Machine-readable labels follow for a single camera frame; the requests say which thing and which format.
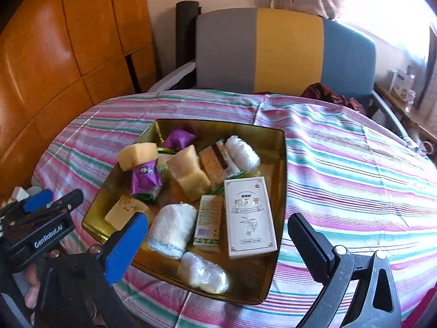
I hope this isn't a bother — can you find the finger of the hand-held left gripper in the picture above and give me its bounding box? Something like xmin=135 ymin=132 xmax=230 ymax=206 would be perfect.
xmin=20 ymin=189 xmax=84 ymax=226
xmin=0 ymin=189 xmax=53 ymax=219

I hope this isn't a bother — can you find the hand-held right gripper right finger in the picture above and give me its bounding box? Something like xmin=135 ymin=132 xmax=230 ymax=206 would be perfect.
xmin=287 ymin=212 xmax=403 ymax=328

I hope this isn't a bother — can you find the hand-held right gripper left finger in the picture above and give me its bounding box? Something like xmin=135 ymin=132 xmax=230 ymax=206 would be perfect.
xmin=34 ymin=212 xmax=150 ymax=328

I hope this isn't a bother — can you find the yellow sponge cake piece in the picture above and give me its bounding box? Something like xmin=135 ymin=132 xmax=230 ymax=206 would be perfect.
xmin=104 ymin=195 xmax=154 ymax=231
xmin=118 ymin=142 xmax=159 ymax=171

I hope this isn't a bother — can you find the white towel roll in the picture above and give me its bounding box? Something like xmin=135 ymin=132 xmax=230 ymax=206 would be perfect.
xmin=147 ymin=203 xmax=199 ymax=260

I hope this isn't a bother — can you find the cream printed box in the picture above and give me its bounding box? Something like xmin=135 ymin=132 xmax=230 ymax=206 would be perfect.
xmin=223 ymin=177 xmax=278 ymax=259

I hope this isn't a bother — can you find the purple snack packet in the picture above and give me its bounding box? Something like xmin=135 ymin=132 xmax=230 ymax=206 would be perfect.
xmin=131 ymin=162 xmax=163 ymax=195
xmin=161 ymin=129 xmax=198 ymax=151

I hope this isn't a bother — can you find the clear white roll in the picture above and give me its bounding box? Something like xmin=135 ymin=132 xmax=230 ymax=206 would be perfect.
xmin=178 ymin=252 xmax=230 ymax=294

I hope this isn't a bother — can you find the small green box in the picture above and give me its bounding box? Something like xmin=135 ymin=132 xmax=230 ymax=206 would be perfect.
xmin=193 ymin=195 xmax=224 ymax=253

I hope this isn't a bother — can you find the gold tin tray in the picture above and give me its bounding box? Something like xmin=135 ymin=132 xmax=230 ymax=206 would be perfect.
xmin=81 ymin=119 xmax=287 ymax=305

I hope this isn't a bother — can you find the large pale cake wedge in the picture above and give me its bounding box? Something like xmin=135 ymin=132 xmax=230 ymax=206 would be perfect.
xmin=166 ymin=144 xmax=211 ymax=201

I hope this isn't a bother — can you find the white gauze roll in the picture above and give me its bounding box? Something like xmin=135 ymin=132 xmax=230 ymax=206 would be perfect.
xmin=223 ymin=135 xmax=261 ymax=171

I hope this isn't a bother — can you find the brown packaged cake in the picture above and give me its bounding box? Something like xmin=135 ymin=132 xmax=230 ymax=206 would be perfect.
xmin=199 ymin=140 xmax=240 ymax=189

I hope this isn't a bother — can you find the person's left hand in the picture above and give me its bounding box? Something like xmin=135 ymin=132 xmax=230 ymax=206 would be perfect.
xmin=25 ymin=263 xmax=45 ymax=310

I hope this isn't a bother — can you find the white grey block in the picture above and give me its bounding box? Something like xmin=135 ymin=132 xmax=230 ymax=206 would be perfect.
xmin=13 ymin=186 xmax=31 ymax=203

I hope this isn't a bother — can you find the striped tablecloth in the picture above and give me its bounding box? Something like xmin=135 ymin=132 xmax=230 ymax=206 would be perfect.
xmin=32 ymin=89 xmax=437 ymax=328

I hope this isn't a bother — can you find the wooden wardrobe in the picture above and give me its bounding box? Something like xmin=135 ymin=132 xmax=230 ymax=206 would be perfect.
xmin=0 ymin=0 xmax=161 ymax=199

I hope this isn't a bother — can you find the dark red cloth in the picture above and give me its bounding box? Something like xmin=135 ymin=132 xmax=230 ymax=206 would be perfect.
xmin=300 ymin=83 xmax=366 ymax=112

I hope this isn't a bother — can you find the wooden side desk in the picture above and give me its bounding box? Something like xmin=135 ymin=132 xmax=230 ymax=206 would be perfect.
xmin=374 ymin=82 xmax=437 ymax=158

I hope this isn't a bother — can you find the small white carton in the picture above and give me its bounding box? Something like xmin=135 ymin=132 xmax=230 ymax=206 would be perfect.
xmin=389 ymin=70 xmax=415 ymax=98

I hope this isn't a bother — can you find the grey yellow blue chair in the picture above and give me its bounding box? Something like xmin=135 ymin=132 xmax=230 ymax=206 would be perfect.
xmin=147 ymin=7 xmax=419 ymax=151

